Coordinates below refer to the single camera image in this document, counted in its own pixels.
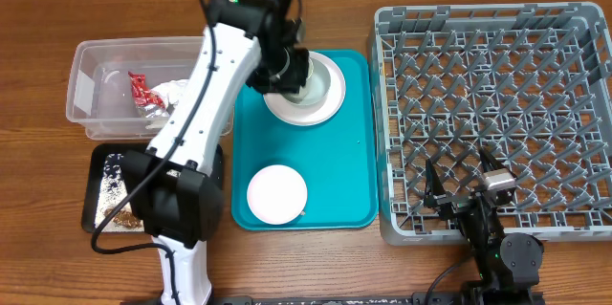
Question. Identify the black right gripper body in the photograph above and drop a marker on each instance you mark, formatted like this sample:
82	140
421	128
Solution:
459	199

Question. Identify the black plastic tray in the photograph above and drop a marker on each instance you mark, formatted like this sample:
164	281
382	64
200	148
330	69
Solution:
97	160

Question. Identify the small white bowl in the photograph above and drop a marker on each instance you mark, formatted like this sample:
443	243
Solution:
277	194

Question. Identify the white napkin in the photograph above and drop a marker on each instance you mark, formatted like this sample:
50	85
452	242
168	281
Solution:
170	93

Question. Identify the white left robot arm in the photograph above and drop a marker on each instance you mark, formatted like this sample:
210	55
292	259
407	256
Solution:
171	186

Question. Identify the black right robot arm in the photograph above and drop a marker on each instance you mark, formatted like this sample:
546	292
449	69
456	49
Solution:
508	263

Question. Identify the spilled white rice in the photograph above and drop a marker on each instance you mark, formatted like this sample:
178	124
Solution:
112	189

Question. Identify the teal plastic tray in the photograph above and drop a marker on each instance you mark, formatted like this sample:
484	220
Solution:
336	158

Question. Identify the red snack wrapper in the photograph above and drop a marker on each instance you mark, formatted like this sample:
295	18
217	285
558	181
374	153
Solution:
149	104

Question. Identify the brown food scrap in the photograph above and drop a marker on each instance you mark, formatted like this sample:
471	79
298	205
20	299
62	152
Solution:
124	221

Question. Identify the clear plastic bin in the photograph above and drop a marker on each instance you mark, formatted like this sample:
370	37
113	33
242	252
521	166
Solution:
99	93

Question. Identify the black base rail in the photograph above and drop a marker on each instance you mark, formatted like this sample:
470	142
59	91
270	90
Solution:
437	298

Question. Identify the large white plate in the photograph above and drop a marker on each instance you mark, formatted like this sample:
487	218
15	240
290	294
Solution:
318	113

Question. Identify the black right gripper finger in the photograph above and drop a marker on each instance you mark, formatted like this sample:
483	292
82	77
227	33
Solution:
488	162
434	191

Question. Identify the grey dishwasher rack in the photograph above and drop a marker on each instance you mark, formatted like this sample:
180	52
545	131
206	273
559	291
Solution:
531	83

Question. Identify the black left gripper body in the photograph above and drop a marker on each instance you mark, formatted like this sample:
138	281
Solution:
280	68

